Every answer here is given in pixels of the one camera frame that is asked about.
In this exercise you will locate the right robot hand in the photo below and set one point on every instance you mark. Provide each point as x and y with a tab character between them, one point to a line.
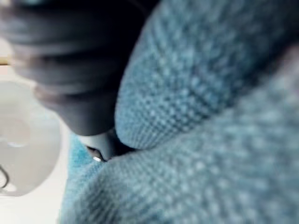
70	58

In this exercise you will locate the blue knitted cushion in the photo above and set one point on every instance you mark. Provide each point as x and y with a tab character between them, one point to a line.
198	116

